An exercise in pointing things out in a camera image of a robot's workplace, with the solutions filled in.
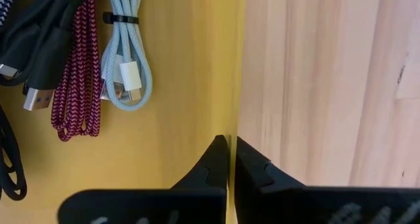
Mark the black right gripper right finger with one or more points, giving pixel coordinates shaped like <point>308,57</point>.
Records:
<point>295,207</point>

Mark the yellow plastic bin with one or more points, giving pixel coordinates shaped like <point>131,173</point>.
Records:
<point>183,86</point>

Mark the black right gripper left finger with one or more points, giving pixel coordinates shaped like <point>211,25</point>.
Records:
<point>147,207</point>

